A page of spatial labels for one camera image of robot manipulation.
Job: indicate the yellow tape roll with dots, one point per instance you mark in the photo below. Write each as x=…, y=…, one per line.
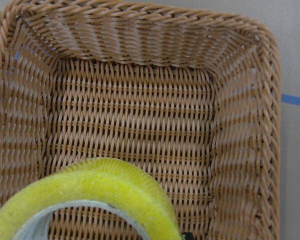
x=106, y=183

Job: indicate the brown wicker basket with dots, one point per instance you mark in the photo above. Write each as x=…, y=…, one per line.
x=190, y=96

